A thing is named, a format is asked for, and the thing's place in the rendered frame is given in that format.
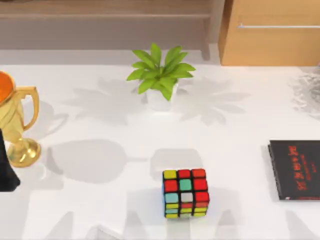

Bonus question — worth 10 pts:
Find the green plant in white pot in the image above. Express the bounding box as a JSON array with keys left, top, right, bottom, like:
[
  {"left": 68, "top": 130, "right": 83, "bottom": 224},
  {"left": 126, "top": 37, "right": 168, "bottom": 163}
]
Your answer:
[{"left": 125, "top": 42, "right": 197, "bottom": 112}]

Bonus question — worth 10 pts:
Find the multicoloured puzzle cube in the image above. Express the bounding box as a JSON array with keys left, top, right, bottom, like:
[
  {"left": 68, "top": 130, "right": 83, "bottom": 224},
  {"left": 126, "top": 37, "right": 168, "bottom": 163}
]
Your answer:
[{"left": 162, "top": 168, "right": 210, "bottom": 220}]

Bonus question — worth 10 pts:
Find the wooden open shelf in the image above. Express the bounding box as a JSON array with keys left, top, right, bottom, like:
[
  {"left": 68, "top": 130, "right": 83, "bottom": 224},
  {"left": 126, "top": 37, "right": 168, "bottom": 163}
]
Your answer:
[{"left": 0, "top": 0, "right": 225, "bottom": 61}]

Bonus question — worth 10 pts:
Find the wooden cupboard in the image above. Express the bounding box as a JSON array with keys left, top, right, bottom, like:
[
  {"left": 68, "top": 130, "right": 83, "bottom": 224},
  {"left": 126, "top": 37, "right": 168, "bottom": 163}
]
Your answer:
[{"left": 217, "top": 0, "right": 320, "bottom": 67}]

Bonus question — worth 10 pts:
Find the black book with red lettering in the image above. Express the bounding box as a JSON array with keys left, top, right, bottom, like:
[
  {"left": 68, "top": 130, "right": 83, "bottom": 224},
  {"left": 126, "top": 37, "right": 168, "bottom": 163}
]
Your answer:
[{"left": 267, "top": 139, "right": 320, "bottom": 201}]

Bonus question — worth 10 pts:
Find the gold trophy with orange ball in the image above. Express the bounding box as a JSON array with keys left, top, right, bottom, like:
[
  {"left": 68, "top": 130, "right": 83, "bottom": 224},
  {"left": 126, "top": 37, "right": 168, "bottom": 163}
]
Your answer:
[{"left": 0, "top": 70, "right": 42, "bottom": 168}]

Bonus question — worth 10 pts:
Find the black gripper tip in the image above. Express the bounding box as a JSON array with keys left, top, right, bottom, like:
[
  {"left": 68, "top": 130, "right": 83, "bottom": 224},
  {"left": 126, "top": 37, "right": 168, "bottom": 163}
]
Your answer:
[{"left": 0, "top": 128, "right": 21, "bottom": 193}]

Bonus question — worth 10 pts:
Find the long metal handle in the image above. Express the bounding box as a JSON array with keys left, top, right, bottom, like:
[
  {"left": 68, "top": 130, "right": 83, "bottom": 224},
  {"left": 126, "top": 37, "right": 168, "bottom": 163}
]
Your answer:
[{"left": 237, "top": 23, "right": 320, "bottom": 29}]

